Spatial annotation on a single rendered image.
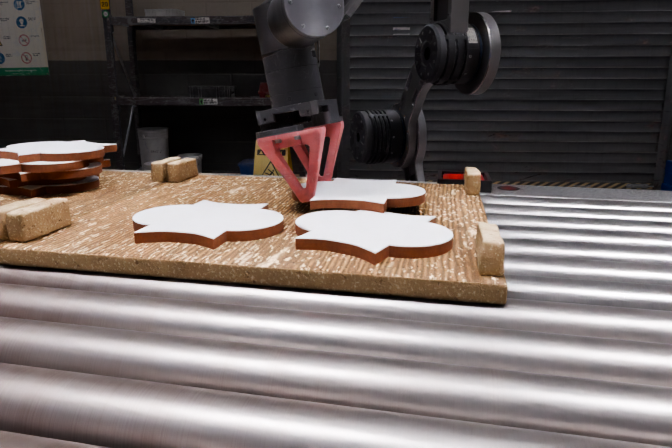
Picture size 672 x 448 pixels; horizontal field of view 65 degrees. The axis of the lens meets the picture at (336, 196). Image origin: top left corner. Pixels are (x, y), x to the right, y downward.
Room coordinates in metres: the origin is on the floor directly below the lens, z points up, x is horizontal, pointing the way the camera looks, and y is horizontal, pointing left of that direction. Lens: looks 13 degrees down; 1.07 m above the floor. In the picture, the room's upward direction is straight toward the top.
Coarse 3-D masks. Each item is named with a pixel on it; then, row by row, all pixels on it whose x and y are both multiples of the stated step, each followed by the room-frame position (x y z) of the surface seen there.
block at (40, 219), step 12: (36, 204) 0.46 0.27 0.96; (48, 204) 0.46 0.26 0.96; (60, 204) 0.47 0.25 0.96; (12, 216) 0.43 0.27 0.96; (24, 216) 0.43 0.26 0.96; (36, 216) 0.44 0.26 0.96; (48, 216) 0.45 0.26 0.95; (60, 216) 0.47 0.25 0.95; (12, 228) 0.43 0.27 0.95; (24, 228) 0.43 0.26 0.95; (36, 228) 0.44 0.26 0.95; (48, 228) 0.45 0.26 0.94; (60, 228) 0.47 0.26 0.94; (12, 240) 0.43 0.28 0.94; (24, 240) 0.43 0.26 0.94
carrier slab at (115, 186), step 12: (108, 180) 0.71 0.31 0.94; (120, 180) 0.71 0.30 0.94; (132, 180) 0.71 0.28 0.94; (144, 180) 0.71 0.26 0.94; (84, 192) 0.63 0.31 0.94; (96, 192) 0.63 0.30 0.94; (108, 192) 0.63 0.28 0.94; (120, 192) 0.63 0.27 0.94; (132, 192) 0.63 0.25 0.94; (0, 204) 0.57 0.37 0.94; (72, 204) 0.57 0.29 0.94; (84, 204) 0.57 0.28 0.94; (96, 204) 0.57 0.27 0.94; (108, 204) 0.57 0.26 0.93; (72, 216) 0.52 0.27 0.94
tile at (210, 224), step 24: (144, 216) 0.48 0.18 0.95; (168, 216) 0.48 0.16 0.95; (192, 216) 0.48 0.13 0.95; (216, 216) 0.48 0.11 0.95; (240, 216) 0.48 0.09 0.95; (264, 216) 0.48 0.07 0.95; (144, 240) 0.43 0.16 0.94; (168, 240) 0.43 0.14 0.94; (192, 240) 0.42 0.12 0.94; (216, 240) 0.41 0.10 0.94; (240, 240) 0.43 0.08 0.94
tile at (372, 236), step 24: (312, 216) 0.48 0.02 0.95; (336, 216) 0.48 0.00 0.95; (360, 216) 0.48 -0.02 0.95; (384, 216) 0.48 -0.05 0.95; (408, 216) 0.48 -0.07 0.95; (432, 216) 0.48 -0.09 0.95; (312, 240) 0.41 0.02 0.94; (336, 240) 0.40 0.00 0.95; (360, 240) 0.40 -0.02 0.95; (384, 240) 0.40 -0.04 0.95; (408, 240) 0.40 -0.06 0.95; (432, 240) 0.40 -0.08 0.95
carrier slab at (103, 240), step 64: (192, 192) 0.63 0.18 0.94; (256, 192) 0.63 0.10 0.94; (448, 192) 0.63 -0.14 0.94; (0, 256) 0.42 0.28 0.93; (64, 256) 0.40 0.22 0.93; (128, 256) 0.39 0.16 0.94; (192, 256) 0.39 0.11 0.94; (256, 256) 0.39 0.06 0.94; (320, 256) 0.39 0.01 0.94; (448, 256) 0.39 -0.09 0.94
